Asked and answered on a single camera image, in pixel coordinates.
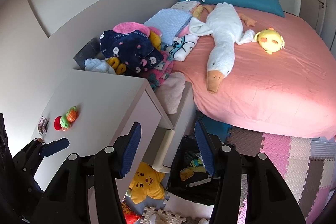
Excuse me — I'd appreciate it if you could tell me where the pink flower fleece blanket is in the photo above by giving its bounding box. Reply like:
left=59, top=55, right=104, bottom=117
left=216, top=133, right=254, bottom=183
left=141, top=51, right=174, bottom=91

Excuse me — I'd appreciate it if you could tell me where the green orange turtle toy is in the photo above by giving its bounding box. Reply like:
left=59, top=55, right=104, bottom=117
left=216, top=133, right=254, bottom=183
left=60, top=106, right=78, bottom=131

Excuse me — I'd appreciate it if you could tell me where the pink hat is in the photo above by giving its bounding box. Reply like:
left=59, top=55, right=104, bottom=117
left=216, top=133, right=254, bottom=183
left=112, top=22, right=162, bottom=37

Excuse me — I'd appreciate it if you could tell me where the light blue dotted blanket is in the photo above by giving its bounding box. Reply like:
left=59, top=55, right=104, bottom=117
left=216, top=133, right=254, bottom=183
left=144, top=9, right=192, bottom=45

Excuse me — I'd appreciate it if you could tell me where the yellow chick plush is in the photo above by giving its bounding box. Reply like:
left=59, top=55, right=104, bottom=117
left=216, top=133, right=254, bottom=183
left=254, top=27, right=285, bottom=55

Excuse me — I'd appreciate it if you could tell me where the white cartoon pillow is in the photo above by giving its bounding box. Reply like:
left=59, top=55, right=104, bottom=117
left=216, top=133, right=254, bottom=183
left=164, top=34, right=199, bottom=61

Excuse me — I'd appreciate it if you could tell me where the red heart plush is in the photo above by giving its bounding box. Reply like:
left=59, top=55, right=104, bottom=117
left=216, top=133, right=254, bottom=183
left=54, top=116, right=62, bottom=131

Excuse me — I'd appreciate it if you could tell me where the light blue baby cloth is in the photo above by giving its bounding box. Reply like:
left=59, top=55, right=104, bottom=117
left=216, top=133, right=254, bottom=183
left=84, top=59, right=116, bottom=75

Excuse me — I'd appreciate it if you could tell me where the pink bed sheet mattress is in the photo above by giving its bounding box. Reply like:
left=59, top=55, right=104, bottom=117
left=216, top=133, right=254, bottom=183
left=174, top=7, right=335, bottom=139

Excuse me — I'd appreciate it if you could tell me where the pale pink fluffy towel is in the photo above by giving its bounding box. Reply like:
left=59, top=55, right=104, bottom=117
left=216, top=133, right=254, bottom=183
left=155, top=72, right=186, bottom=115

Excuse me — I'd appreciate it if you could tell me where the navy rabbit print blanket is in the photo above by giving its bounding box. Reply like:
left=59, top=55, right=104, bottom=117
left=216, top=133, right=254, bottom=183
left=100, top=30, right=163, bottom=75

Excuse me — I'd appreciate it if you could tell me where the white goose plush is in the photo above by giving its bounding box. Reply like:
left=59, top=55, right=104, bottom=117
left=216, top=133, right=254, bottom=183
left=189, top=2, right=256, bottom=94

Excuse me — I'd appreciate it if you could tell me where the black trash bin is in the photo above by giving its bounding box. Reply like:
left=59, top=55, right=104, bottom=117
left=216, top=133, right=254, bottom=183
left=166, top=135, right=219, bottom=205

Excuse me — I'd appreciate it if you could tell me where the black wall socket panel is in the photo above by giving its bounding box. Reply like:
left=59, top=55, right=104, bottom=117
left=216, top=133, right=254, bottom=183
left=73, top=38, right=101, bottom=70

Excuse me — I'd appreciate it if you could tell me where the yellow star plush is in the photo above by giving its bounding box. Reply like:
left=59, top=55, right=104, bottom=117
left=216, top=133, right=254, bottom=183
left=125, top=162, right=170, bottom=215

